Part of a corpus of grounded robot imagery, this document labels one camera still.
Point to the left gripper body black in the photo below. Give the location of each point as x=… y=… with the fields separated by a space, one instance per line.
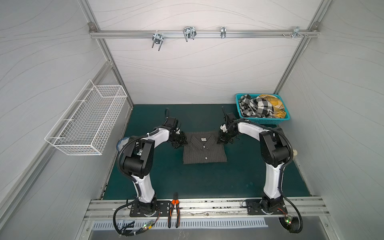
x=178 y=139

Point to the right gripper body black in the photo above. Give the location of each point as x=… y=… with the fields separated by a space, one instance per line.
x=226 y=138

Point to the grey pinstriped long sleeve shirt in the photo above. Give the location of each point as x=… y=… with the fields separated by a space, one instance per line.
x=203 y=148

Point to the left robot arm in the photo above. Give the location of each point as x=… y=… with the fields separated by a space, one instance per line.
x=136 y=156

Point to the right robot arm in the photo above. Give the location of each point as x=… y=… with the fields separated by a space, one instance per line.
x=276 y=151

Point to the black white checked shirt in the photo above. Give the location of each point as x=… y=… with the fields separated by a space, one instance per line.
x=257 y=107

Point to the teal plastic basket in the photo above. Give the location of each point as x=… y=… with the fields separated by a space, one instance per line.
x=263 y=121

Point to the yellow patterned shirt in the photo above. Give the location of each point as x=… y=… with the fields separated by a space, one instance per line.
x=277 y=104

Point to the blue white ceramic plate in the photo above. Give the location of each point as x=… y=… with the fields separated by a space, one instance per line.
x=121 y=143

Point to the orange black pliers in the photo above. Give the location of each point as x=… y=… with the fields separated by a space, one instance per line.
x=175 y=205

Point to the metal clamp hook left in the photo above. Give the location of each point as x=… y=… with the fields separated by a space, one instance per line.
x=157 y=39

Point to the metal clamp hook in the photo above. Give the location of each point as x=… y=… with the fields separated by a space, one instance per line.
x=157 y=39
x=189 y=33

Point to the metal clamp hook middle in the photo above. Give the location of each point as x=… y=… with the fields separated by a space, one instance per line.
x=189 y=33

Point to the white slotted vent strip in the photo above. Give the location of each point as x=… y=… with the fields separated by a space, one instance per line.
x=162 y=224

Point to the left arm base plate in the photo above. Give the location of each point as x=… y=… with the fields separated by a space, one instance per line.
x=162 y=208

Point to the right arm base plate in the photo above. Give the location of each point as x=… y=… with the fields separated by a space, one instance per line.
x=255 y=207

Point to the white wire wall basket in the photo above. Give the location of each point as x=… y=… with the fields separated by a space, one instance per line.
x=86 y=125

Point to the metal ring clip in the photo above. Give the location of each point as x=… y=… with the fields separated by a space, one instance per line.
x=223 y=32

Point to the metal bracket hook right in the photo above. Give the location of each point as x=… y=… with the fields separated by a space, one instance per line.
x=296 y=33

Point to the aluminium crossbar rail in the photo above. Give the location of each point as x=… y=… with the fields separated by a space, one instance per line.
x=201 y=34

